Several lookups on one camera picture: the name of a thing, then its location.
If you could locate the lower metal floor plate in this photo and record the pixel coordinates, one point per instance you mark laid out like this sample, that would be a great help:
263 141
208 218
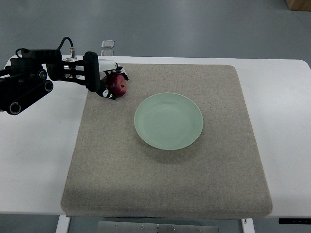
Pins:
107 52

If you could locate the pale green plate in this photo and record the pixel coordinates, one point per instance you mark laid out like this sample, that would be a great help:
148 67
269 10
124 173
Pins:
168 121

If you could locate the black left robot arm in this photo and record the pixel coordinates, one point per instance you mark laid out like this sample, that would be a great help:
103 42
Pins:
31 74

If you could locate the white table leg frame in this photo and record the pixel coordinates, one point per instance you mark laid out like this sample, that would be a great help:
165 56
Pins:
63 224

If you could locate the metal floor plate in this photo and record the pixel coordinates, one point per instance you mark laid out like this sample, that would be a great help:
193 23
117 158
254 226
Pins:
108 44
107 52

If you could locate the cardboard box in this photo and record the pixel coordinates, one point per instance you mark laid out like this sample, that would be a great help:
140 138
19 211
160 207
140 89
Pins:
299 5

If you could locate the beige fabric cushion mat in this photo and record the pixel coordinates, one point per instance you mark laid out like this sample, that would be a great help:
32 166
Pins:
114 173

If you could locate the red apple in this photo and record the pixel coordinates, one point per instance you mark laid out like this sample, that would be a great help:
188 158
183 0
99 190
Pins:
114 85

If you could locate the upper metal floor plate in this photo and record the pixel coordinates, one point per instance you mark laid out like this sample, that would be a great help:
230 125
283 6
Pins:
108 44

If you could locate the black table control panel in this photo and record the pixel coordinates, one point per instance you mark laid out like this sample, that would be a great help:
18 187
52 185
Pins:
295 221

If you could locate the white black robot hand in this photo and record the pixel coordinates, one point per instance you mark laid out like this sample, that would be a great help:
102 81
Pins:
107 67

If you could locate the grey metal base plate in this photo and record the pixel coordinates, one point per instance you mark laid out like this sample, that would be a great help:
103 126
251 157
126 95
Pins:
132 227

